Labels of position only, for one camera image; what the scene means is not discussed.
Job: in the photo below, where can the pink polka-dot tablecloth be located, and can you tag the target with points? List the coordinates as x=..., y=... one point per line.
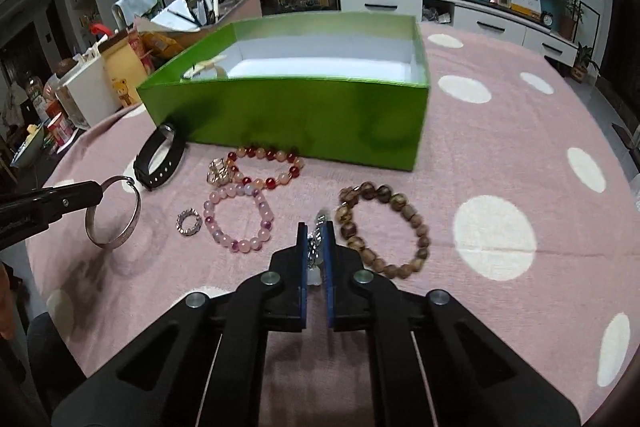
x=500, y=147

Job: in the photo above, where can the yellow bear box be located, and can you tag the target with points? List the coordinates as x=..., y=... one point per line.
x=122, y=72

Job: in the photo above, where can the white paper sheet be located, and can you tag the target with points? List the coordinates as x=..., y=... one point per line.
x=175, y=17

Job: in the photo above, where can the silver bangle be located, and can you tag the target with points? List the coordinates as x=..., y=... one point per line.
x=131, y=227

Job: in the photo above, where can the green white bag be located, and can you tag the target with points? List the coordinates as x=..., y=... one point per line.
x=137, y=4

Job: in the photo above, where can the small alarm clock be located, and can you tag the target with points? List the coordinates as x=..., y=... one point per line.
x=547, y=19

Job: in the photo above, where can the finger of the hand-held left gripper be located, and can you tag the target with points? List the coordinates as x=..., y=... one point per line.
x=55, y=202

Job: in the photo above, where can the tall potted plant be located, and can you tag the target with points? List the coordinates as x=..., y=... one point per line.
x=570, y=14

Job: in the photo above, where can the cream paper scrap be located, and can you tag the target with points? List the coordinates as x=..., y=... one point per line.
x=202, y=67

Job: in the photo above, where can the green cardboard box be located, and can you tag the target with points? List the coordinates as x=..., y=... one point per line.
x=300, y=117

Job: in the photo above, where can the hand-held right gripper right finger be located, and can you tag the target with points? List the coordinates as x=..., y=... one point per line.
x=330, y=277

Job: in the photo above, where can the white box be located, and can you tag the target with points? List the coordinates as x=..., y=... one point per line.
x=85, y=92

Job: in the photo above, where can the pink grey pencil holder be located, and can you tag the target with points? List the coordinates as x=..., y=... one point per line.
x=240, y=7

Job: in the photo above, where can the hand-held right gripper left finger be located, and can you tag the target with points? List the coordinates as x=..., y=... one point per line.
x=301, y=277

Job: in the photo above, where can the yellow desk calendar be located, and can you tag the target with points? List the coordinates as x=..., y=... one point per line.
x=525, y=4

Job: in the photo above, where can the black wristband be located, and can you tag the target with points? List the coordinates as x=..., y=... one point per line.
x=142, y=167

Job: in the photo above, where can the white television cabinet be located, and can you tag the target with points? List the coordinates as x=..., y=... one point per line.
x=500, y=27

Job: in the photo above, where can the small potted plant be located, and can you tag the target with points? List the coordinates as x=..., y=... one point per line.
x=582, y=62

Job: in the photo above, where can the yellow snack packet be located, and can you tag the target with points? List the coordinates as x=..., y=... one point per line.
x=165, y=44

